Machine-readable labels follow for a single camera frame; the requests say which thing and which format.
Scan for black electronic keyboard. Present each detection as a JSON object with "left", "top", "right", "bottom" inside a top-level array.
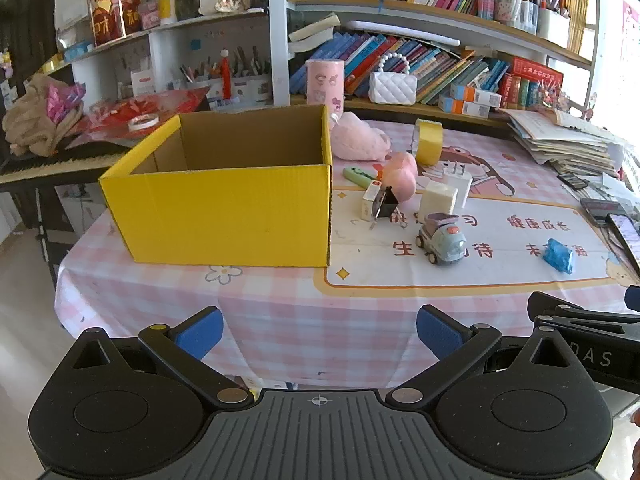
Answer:
[{"left": 0, "top": 140, "right": 131, "bottom": 191}]

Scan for white curved corner shelf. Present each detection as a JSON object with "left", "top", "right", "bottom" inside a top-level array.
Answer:
[{"left": 55, "top": 7, "right": 273, "bottom": 111}]

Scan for brown cloth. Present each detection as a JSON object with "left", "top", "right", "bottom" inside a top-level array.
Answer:
[{"left": 2, "top": 74, "right": 86, "bottom": 157}]

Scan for white quilted handbag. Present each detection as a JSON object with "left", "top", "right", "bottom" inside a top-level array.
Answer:
[{"left": 369, "top": 52, "right": 418, "bottom": 106}]

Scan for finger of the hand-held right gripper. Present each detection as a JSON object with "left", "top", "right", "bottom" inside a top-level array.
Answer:
[
  {"left": 534, "top": 315, "right": 640, "bottom": 346},
  {"left": 527, "top": 291, "right": 640, "bottom": 322}
]

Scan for person's right forearm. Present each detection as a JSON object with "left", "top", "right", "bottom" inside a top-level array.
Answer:
[{"left": 630, "top": 402, "right": 640, "bottom": 468}]

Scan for small black device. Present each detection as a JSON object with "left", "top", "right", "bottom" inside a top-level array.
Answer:
[{"left": 557, "top": 172, "right": 590, "bottom": 191}]

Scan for small white red box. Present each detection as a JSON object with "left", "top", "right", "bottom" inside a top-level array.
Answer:
[{"left": 361, "top": 180, "right": 383, "bottom": 222}]

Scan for dark smartphone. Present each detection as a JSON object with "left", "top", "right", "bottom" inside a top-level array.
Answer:
[{"left": 580, "top": 199, "right": 621, "bottom": 226}]

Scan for row of blue books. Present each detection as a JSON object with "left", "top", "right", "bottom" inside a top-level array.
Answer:
[{"left": 289, "top": 32, "right": 511, "bottom": 106}]

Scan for pink checked tablecloth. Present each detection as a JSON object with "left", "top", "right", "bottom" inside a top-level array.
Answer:
[{"left": 55, "top": 105, "right": 640, "bottom": 391}]

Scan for row of yellow books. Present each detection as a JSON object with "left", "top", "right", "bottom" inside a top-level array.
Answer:
[{"left": 565, "top": 0, "right": 591, "bottom": 56}]

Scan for orange white small box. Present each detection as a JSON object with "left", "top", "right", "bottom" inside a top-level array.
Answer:
[
  {"left": 450, "top": 84, "right": 502, "bottom": 107},
  {"left": 439, "top": 97, "right": 493, "bottom": 118}
]

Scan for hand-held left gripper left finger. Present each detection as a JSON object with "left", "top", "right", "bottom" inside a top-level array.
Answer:
[{"left": 70, "top": 306, "right": 249, "bottom": 409}]

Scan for white charger plug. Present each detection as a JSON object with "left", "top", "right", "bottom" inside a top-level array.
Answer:
[{"left": 443, "top": 162, "right": 473, "bottom": 209}]

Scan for blue packet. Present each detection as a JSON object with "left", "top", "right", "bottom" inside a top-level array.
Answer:
[{"left": 542, "top": 238, "right": 576, "bottom": 275}]

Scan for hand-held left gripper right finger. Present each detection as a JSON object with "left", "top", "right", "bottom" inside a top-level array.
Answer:
[{"left": 391, "top": 305, "right": 576, "bottom": 408}]

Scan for white flat folder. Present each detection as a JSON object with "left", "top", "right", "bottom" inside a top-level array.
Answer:
[{"left": 345, "top": 20, "right": 461, "bottom": 46}]

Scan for pink plush ball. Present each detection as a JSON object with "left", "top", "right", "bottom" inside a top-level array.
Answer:
[{"left": 378, "top": 152, "right": 418, "bottom": 201}]

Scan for black keyboard stand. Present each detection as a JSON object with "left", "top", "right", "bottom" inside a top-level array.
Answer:
[{"left": 30, "top": 185, "right": 66, "bottom": 291}]

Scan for pink cylinder container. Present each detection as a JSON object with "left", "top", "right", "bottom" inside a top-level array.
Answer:
[{"left": 305, "top": 59, "right": 346, "bottom": 113}]

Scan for light pink plush toy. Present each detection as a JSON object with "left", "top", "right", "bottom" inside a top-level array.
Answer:
[{"left": 330, "top": 111, "right": 392, "bottom": 162}]

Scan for red white toy pen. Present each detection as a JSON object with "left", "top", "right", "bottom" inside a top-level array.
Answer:
[{"left": 220, "top": 50, "right": 233, "bottom": 103}]

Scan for pink foil wrapper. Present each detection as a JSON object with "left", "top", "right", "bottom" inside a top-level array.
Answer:
[{"left": 46, "top": 82, "right": 85, "bottom": 123}]

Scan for pens in cups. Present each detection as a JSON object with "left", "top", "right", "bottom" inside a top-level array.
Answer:
[{"left": 494, "top": 0, "right": 541, "bottom": 36}]

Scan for pastel toy car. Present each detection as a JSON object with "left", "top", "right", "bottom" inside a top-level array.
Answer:
[{"left": 416, "top": 212, "right": 467, "bottom": 265}]

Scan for white storage box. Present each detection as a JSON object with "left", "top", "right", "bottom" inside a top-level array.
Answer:
[{"left": 537, "top": 7, "right": 572, "bottom": 46}]

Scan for red gold gift bag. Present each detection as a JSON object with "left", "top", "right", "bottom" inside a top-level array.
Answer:
[{"left": 86, "top": 0, "right": 143, "bottom": 48}]

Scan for row of red thick books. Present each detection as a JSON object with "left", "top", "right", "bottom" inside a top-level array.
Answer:
[{"left": 500, "top": 57, "right": 564, "bottom": 111}]

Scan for stack of papers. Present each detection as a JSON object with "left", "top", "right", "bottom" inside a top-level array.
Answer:
[{"left": 500, "top": 108, "right": 626, "bottom": 178}]

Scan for white pen holder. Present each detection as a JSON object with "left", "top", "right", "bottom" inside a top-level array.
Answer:
[{"left": 180, "top": 47, "right": 271, "bottom": 106}]

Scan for yellow tape roll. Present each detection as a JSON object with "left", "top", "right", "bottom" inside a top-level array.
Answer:
[{"left": 413, "top": 119, "right": 444, "bottom": 166}]

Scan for yellow cardboard box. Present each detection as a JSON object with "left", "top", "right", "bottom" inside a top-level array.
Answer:
[{"left": 98, "top": 104, "right": 334, "bottom": 267}]

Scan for black binder clip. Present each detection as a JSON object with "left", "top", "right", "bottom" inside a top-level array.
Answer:
[{"left": 369, "top": 186, "right": 399, "bottom": 229}]

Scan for lit smartphone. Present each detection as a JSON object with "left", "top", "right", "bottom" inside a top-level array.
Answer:
[{"left": 606, "top": 213, "right": 640, "bottom": 276}]

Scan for small pink box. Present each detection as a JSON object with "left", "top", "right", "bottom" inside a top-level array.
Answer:
[{"left": 137, "top": 2, "right": 161, "bottom": 31}]

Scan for white metal bookshelf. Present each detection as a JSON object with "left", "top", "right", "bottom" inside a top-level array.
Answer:
[{"left": 267, "top": 0, "right": 601, "bottom": 126}]

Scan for red plastic plate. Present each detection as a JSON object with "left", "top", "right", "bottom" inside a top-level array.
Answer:
[{"left": 75, "top": 86, "right": 211, "bottom": 136}]

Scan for white cube block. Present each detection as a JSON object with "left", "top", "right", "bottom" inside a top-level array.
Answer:
[{"left": 419, "top": 181, "right": 458, "bottom": 217}]

